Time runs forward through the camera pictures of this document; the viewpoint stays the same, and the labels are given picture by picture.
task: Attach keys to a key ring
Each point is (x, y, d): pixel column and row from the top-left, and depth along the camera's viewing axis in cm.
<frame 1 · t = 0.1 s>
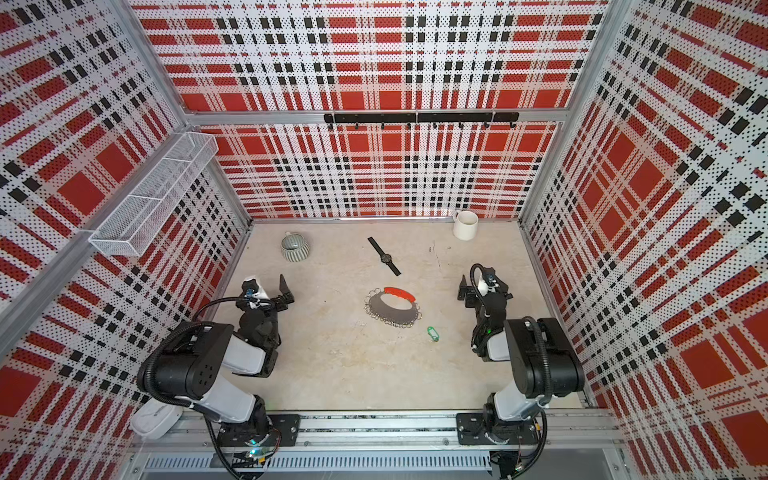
left hand: (271, 279, 88), fingers open
right hand: (481, 275, 92), fingers open
green key tag: (432, 332, 92), on the table
grey ribbed ceramic cup: (295, 248, 107), point 6 cm above the table
white ceramic mug: (465, 225, 113), point 7 cm above the table

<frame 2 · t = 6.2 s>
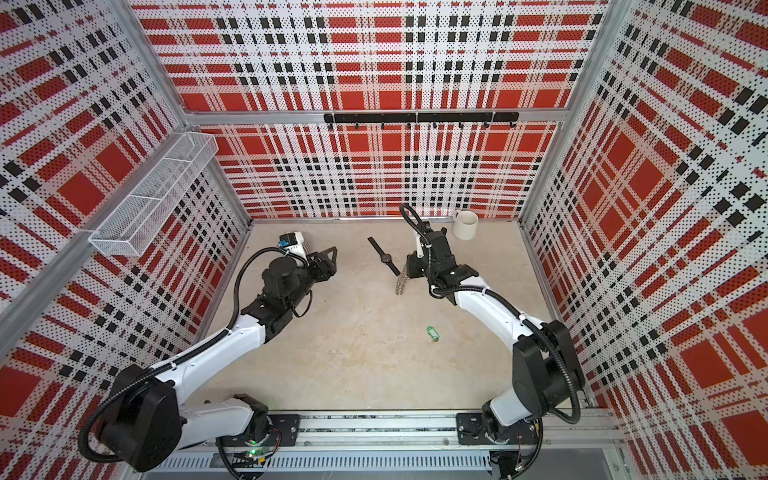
left hand: (333, 251, 82), fingers open
right hand: (415, 256, 86), fingers closed
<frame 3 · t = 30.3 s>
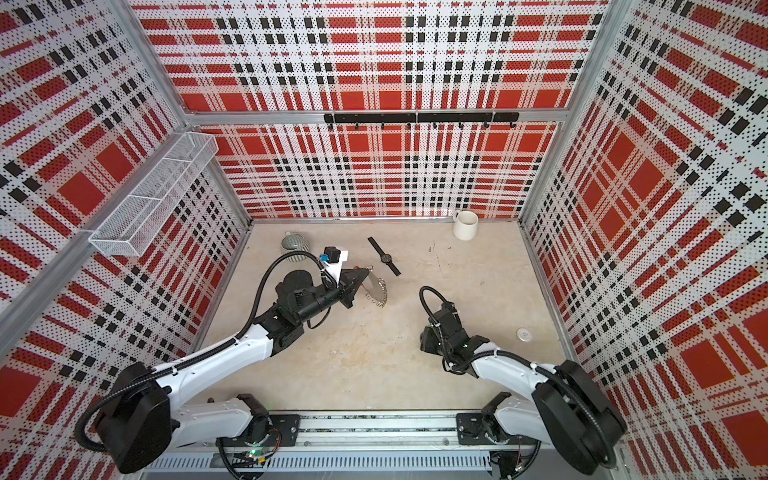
left hand: (370, 270, 76), fingers closed
right hand: (430, 337, 89), fingers open
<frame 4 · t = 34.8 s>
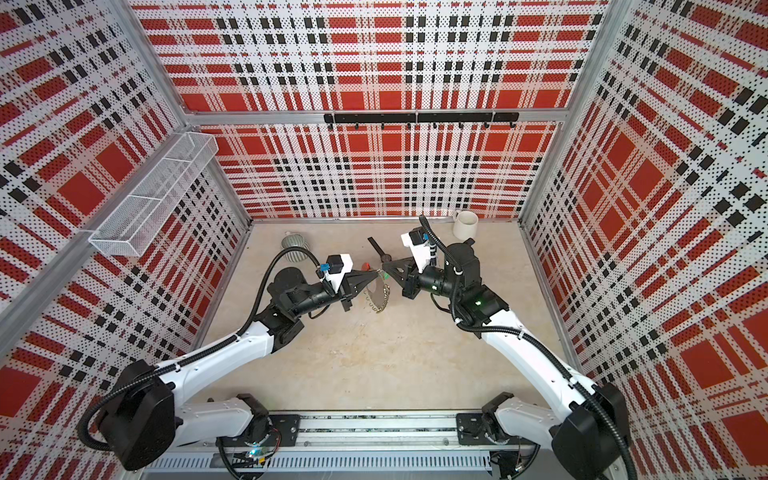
left hand: (379, 272, 71), fingers closed
right hand: (388, 267, 69), fingers closed
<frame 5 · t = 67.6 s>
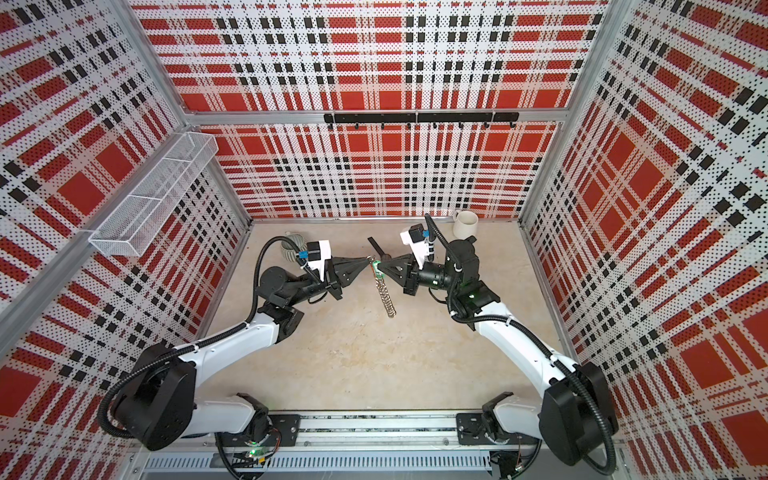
left hand: (372, 260, 68), fingers closed
right hand: (383, 266, 69), fingers closed
